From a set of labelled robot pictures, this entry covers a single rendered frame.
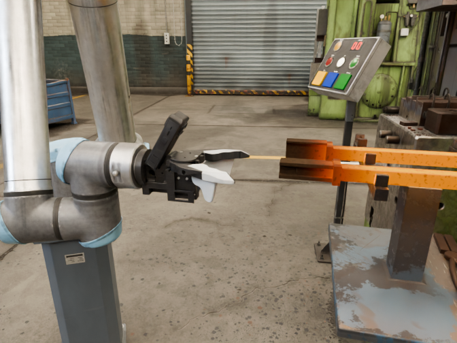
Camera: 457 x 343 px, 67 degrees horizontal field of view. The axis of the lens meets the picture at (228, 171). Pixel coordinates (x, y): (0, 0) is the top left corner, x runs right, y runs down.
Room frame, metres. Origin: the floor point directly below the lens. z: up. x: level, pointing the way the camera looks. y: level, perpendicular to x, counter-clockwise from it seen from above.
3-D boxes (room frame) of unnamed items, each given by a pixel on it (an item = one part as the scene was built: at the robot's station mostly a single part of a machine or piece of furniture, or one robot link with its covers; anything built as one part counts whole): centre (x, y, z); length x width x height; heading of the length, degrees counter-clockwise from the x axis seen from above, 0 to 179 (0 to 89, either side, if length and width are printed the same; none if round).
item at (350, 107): (1.76, -0.62, 0.54); 0.04 x 0.04 x 1.08; 83
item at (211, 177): (0.54, 0.03, 0.93); 0.09 x 0.03 x 0.06; 41
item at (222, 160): (0.66, 0.01, 0.93); 0.09 x 0.03 x 0.06; 113
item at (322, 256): (1.76, -0.62, 0.05); 0.22 x 0.22 x 0.09; 83
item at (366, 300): (0.64, -0.38, 0.68); 0.40 x 0.30 x 0.02; 167
